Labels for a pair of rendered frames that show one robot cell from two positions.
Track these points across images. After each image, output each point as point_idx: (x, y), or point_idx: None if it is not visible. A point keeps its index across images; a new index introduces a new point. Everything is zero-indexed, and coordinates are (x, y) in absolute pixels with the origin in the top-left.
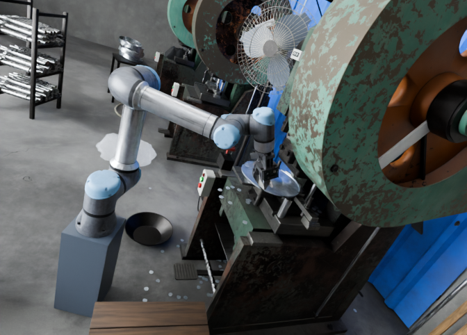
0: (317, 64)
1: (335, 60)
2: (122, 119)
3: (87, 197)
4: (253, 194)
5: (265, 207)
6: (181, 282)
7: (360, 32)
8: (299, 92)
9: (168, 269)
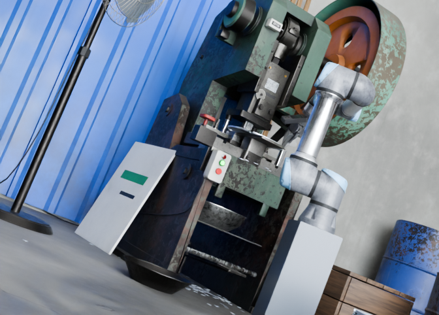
0: (385, 71)
1: (394, 72)
2: (331, 115)
3: (343, 195)
4: (253, 158)
5: (263, 165)
6: (206, 298)
7: (401, 63)
8: (372, 83)
9: (195, 297)
